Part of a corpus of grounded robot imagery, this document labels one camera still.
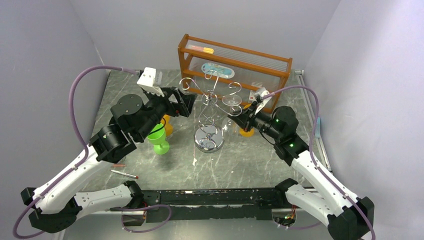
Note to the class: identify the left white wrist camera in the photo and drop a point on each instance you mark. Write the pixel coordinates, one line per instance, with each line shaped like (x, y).
(150, 81)

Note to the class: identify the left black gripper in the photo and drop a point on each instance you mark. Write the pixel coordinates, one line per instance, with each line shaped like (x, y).
(187, 102)

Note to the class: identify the orange yellow marker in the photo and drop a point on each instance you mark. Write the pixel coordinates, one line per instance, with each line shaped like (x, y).
(201, 49)

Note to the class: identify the clear wine glass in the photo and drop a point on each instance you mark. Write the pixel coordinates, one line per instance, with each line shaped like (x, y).
(229, 127)

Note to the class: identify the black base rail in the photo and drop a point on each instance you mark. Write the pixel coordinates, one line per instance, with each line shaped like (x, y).
(158, 206)

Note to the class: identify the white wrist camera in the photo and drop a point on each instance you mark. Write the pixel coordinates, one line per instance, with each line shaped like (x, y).
(259, 105)
(150, 81)

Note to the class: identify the blue packaged item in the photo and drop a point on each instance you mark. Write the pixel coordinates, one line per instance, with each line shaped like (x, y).
(217, 70)

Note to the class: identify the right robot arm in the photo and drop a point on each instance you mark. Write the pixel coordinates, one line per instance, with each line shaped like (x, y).
(346, 216)

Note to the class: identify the silver red pen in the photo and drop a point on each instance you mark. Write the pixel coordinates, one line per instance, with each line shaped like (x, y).
(121, 173)

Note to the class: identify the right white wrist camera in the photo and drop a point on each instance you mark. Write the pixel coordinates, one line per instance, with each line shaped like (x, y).
(259, 105)

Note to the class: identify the wooden shelf rack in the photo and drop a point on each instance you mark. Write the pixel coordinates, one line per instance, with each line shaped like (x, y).
(226, 63)

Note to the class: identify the orange plastic goblet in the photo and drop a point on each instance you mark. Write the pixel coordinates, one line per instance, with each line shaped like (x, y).
(167, 125)
(246, 134)

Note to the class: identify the small white red box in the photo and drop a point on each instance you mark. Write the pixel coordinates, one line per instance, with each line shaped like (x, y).
(253, 96)

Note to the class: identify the chrome wine glass rack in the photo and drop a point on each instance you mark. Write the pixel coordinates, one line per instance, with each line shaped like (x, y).
(208, 137)

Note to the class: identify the green plastic goblet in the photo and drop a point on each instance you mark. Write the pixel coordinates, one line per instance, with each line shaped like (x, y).
(157, 137)

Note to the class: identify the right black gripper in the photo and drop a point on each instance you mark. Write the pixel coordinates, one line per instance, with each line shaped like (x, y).
(249, 117)

